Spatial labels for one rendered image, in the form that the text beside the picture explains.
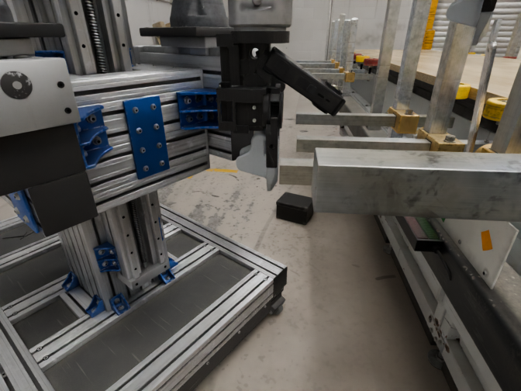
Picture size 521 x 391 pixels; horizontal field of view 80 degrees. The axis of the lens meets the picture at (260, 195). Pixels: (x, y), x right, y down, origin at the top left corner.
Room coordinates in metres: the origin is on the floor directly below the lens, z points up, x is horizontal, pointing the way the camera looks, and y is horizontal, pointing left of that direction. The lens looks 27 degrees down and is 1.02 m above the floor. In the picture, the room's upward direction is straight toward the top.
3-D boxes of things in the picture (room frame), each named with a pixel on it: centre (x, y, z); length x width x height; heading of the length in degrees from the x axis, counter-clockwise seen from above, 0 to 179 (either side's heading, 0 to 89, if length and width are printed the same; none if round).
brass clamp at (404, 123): (0.91, -0.41, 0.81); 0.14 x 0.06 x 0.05; 175
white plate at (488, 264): (0.46, -0.34, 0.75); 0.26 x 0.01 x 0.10; 175
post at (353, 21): (1.93, -0.50, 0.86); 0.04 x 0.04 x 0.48; 85
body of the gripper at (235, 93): (0.43, 0.01, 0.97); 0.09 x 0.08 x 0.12; 85
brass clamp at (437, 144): (0.66, -0.38, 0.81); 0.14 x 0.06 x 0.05; 175
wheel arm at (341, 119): (0.90, -0.32, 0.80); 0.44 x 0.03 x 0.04; 85
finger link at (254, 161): (0.41, 0.01, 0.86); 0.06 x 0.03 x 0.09; 85
